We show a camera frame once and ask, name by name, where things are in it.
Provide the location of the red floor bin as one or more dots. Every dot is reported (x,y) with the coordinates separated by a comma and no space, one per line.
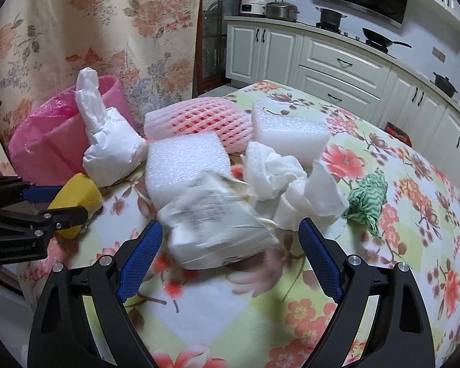
(398,134)

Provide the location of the small wall socket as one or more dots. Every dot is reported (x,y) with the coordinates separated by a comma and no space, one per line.
(439,54)

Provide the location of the floral curtain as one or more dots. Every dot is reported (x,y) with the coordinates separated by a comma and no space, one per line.
(99,27)

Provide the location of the pink foam fruit net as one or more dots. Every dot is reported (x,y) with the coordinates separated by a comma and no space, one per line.
(203,119)

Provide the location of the black casserole pot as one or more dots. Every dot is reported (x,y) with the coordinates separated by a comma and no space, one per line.
(444,85)

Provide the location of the white lower kitchen cabinet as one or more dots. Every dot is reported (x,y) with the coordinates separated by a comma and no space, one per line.
(341,69)

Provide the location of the steel pot with lid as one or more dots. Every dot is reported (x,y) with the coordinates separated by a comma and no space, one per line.
(281,9)

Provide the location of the crumpled white plastic bag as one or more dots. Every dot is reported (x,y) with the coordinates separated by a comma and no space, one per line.
(111,149)

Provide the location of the white rice cooker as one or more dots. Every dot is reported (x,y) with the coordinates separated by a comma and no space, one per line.
(252,7)

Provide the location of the white foam block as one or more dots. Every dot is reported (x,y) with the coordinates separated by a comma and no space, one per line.
(287,134)
(184,161)

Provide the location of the black wok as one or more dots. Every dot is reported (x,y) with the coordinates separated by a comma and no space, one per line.
(377,39)

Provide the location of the pink plastic bin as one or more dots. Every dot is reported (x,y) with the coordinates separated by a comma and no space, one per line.
(53,138)

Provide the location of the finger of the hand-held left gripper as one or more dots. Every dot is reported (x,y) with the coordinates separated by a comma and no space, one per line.
(67,216)
(42,193)

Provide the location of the dark wooden glass cabinet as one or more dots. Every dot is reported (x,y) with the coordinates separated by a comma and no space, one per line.
(214,46)

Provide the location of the black stock pot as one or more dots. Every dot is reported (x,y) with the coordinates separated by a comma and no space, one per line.
(331,17)

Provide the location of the black gas stove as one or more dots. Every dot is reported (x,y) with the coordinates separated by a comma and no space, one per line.
(352,35)

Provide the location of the floral tablecloth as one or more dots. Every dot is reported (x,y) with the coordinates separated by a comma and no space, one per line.
(406,237)

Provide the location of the clear printed plastic packet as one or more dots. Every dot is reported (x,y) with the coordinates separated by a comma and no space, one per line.
(214,226)

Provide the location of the yellow sponge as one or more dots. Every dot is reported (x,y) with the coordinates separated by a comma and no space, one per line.
(76,195)

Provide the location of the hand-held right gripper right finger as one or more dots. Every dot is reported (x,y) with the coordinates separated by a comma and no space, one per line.
(322,260)

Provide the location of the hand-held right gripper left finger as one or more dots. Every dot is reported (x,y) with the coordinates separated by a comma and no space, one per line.
(138,264)

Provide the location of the green wavy cloth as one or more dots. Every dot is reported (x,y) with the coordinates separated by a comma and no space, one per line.
(368,199)

